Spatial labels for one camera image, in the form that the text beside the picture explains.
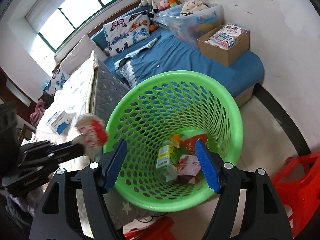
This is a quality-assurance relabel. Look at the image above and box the red snack bag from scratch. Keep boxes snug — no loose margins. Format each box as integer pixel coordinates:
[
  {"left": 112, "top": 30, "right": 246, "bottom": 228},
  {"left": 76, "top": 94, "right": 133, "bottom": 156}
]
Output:
[{"left": 72, "top": 114, "right": 108, "bottom": 158}]

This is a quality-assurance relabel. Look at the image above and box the pink strawberry wafer packet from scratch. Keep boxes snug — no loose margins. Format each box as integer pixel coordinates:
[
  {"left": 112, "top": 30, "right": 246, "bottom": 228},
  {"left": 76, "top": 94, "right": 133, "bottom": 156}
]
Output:
[{"left": 177, "top": 154, "right": 201, "bottom": 185}]

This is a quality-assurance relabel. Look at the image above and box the yellow green drink carton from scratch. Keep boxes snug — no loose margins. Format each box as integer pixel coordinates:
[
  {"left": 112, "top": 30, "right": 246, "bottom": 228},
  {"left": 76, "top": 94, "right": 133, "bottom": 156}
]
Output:
[{"left": 155, "top": 140, "right": 177, "bottom": 183}]

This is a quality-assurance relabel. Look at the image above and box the red instant noodle cup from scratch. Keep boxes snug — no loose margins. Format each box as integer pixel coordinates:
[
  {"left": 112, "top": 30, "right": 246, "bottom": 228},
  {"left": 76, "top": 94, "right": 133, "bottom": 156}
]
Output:
[{"left": 181, "top": 129, "right": 208, "bottom": 154}]

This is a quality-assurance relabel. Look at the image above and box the pink clothes pile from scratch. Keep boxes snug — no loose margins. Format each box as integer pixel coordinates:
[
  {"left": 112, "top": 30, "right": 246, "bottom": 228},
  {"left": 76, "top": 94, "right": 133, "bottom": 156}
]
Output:
[{"left": 30, "top": 96, "right": 54, "bottom": 127}]

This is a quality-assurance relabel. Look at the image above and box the blue white milk carton box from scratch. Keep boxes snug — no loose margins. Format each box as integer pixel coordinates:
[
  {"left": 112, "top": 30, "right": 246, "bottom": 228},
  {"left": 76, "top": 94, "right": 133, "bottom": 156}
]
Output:
[{"left": 46, "top": 111, "right": 75, "bottom": 135}]

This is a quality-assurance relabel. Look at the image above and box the red plastic stool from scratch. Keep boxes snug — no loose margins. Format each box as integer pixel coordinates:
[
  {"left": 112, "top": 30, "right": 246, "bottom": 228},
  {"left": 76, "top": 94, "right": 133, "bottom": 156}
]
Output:
[{"left": 271, "top": 152, "right": 319, "bottom": 237}]

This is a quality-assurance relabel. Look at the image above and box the butterfly pillow left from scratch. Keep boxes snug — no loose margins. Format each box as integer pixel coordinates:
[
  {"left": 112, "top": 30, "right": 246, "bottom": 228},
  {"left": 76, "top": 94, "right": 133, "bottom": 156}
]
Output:
[{"left": 46, "top": 67, "right": 70, "bottom": 96}]

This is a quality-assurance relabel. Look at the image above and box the butterfly pillow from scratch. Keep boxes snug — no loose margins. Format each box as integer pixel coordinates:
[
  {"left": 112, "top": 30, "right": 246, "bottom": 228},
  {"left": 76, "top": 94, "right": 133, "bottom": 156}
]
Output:
[
  {"left": 103, "top": 11, "right": 150, "bottom": 57},
  {"left": 46, "top": 67, "right": 70, "bottom": 96}
]

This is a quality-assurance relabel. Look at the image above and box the grey star mattress side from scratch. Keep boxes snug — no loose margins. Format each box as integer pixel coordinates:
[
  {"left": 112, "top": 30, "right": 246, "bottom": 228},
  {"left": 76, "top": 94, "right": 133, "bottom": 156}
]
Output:
[{"left": 94, "top": 60, "right": 164, "bottom": 229}]

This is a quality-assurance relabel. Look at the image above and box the beige cushion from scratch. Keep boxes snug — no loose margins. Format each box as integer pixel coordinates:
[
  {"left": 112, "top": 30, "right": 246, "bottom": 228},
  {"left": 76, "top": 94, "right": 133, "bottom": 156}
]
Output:
[{"left": 60, "top": 35, "right": 107, "bottom": 76}]

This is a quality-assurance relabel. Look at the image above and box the green plastic mesh basket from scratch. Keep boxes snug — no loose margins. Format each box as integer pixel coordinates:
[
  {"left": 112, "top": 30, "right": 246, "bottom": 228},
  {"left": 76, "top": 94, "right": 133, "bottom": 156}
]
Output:
[{"left": 104, "top": 70, "right": 243, "bottom": 212}]

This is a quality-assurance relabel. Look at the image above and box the butterfly pillow right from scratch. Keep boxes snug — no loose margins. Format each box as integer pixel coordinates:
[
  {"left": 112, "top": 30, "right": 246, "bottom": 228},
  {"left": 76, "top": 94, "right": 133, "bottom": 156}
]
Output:
[{"left": 103, "top": 11, "right": 150, "bottom": 57}]

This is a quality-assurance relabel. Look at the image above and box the blue bed sheet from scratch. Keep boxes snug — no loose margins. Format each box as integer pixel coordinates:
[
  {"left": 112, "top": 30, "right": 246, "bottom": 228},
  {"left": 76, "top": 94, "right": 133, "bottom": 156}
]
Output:
[{"left": 91, "top": 4, "right": 265, "bottom": 98}]

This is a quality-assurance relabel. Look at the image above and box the brown cardboard box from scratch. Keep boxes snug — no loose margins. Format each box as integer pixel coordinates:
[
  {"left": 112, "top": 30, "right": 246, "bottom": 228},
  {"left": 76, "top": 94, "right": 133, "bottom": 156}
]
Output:
[{"left": 197, "top": 22, "right": 250, "bottom": 67}]

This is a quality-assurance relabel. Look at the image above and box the black white cow plush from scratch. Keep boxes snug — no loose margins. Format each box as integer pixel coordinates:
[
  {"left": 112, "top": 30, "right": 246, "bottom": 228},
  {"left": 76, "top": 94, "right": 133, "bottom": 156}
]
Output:
[{"left": 139, "top": 0, "right": 162, "bottom": 14}]

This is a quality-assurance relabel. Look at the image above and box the clear plastic storage bin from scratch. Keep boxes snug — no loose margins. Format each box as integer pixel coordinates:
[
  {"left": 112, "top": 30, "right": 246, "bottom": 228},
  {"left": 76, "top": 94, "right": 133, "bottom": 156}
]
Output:
[{"left": 158, "top": 4, "right": 223, "bottom": 48}]

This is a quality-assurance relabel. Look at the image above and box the window with green frame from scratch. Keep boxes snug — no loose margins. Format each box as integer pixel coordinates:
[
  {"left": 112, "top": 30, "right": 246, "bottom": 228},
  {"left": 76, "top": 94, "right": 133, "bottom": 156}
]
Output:
[{"left": 25, "top": 0, "right": 118, "bottom": 53}]

